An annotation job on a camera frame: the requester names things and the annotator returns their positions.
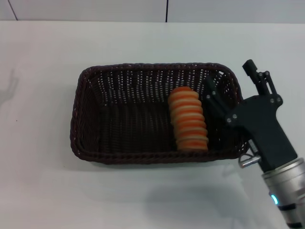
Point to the orange striped bread roll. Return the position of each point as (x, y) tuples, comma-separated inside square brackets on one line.
[(188, 119)]

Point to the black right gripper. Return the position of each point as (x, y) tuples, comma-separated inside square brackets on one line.
[(262, 124)]

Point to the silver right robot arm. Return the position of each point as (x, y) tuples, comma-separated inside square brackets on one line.
[(286, 186)]

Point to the black woven rectangular basket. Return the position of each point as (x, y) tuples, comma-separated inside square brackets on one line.
[(131, 128)]

